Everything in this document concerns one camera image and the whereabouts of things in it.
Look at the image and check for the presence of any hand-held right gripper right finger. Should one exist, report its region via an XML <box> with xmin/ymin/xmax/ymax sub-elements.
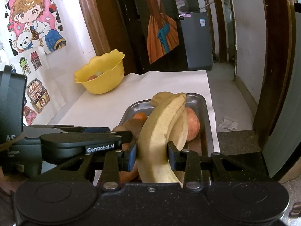
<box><xmin>167</xmin><ymin>142</ymin><xmax>271</xmax><ymax>192</ymax></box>

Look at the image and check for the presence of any dark wooden door frame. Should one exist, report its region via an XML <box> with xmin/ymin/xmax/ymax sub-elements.
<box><xmin>253</xmin><ymin>0</ymin><xmax>297</xmax><ymax>143</ymax></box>

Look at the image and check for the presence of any woman in dress poster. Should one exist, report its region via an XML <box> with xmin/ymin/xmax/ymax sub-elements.
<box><xmin>141</xmin><ymin>0</ymin><xmax>180</xmax><ymax>64</ymax></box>

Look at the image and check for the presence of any brown kiwi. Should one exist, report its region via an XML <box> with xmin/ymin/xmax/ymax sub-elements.
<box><xmin>112</xmin><ymin>119</ymin><xmax>142</xmax><ymax>133</ymax></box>

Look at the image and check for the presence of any orange-red apple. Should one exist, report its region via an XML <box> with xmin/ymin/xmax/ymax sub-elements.
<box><xmin>119</xmin><ymin>142</ymin><xmax>140</xmax><ymax>183</ymax></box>

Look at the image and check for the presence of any red apple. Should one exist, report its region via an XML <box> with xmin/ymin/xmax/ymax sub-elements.
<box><xmin>185</xmin><ymin>106</ymin><xmax>201</xmax><ymax>143</ymax></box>

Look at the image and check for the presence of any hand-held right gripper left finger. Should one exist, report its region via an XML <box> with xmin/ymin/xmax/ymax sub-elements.
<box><xmin>42</xmin><ymin>142</ymin><xmax>137</xmax><ymax>192</ymax></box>

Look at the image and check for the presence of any white printed table mat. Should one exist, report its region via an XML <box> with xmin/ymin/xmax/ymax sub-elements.
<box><xmin>46</xmin><ymin>69</ymin><xmax>221</xmax><ymax>187</ymax></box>

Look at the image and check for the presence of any large yellow banana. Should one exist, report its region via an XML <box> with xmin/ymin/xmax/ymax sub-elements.
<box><xmin>150</xmin><ymin>92</ymin><xmax>189</xmax><ymax>151</ymax></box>

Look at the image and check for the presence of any dark door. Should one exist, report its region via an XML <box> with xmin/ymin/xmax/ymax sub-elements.
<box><xmin>110</xmin><ymin>0</ymin><xmax>189</xmax><ymax>74</ymax></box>

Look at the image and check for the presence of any metal tray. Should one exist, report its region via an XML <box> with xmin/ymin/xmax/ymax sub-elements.
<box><xmin>117</xmin><ymin>93</ymin><xmax>216</xmax><ymax>159</ymax></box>

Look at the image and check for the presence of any brown hallway door frame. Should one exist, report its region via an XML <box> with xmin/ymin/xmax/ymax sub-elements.
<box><xmin>209</xmin><ymin>0</ymin><xmax>236</xmax><ymax>63</ymax></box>

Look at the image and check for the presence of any anime girl poster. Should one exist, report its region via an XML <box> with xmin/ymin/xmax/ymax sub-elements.
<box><xmin>4</xmin><ymin>0</ymin><xmax>67</xmax><ymax>55</ymax></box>

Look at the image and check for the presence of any yellow banana with brown marks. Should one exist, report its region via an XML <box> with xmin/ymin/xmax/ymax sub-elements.
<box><xmin>137</xmin><ymin>93</ymin><xmax>188</xmax><ymax>184</ymax></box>

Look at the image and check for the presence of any crumpled white paper scrap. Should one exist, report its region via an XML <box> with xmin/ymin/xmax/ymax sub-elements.
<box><xmin>217</xmin><ymin>116</ymin><xmax>239</xmax><ymax>131</ymax></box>

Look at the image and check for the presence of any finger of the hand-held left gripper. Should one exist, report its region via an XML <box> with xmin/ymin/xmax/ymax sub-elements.
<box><xmin>23</xmin><ymin>125</ymin><xmax>111</xmax><ymax>137</ymax></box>
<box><xmin>40</xmin><ymin>131</ymin><xmax>133</xmax><ymax>164</ymax></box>

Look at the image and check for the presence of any grey washing machine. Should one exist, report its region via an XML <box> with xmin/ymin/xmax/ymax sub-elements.
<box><xmin>175</xmin><ymin>0</ymin><xmax>214</xmax><ymax>71</ymax></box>

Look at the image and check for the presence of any yellow scalloped plastic bowl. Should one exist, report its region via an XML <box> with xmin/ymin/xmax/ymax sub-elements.
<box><xmin>74</xmin><ymin>49</ymin><xmax>126</xmax><ymax>95</ymax></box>

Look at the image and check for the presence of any brown wooden door frame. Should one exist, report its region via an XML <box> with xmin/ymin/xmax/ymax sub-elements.
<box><xmin>74</xmin><ymin>0</ymin><xmax>111</xmax><ymax>57</ymax></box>

